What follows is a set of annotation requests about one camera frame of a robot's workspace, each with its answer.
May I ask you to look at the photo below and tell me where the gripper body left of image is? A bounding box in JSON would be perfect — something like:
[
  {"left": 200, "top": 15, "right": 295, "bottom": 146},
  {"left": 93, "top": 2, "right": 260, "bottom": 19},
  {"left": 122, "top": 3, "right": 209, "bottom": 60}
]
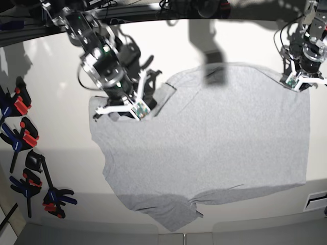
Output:
[{"left": 80, "top": 55, "right": 161, "bottom": 120}]

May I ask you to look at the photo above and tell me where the gripper body right of image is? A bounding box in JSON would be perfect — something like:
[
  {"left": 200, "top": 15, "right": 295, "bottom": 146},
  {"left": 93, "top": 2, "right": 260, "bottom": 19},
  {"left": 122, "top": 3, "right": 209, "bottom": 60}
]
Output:
[{"left": 281, "top": 42, "right": 326, "bottom": 92}]

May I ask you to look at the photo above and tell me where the grey T-shirt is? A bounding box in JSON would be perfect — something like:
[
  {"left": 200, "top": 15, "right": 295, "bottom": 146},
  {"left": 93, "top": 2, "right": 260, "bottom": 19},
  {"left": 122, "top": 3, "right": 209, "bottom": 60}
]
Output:
[{"left": 89, "top": 64, "right": 310, "bottom": 232}]

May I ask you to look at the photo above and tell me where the blue orange bar clamp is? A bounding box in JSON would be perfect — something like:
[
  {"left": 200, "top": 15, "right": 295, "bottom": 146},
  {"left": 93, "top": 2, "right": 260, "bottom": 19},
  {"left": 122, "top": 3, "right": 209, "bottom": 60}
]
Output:
[
  {"left": 1, "top": 77, "right": 32, "bottom": 120},
  {"left": 1, "top": 117, "right": 39, "bottom": 174},
  {"left": 9, "top": 168, "right": 42, "bottom": 218}
]

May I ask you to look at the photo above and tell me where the upper blue orange bar clamp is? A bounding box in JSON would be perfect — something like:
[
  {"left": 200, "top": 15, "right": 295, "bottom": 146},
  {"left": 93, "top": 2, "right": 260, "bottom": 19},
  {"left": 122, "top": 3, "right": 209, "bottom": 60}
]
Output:
[{"left": 1, "top": 77, "right": 32, "bottom": 120}]

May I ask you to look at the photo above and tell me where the large black bar clamp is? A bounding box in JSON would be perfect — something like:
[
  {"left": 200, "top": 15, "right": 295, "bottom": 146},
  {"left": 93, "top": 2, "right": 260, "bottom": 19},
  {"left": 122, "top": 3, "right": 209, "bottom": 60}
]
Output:
[{"left": 25, "top": 150, "right": 78, "bottom": 219}]

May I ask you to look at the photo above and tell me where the black strip at table edge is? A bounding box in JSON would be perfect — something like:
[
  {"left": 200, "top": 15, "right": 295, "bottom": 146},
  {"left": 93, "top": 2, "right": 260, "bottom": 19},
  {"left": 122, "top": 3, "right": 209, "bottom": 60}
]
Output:
[{"left": 0, "top": 203, "right": 18, "bottom": 231}]

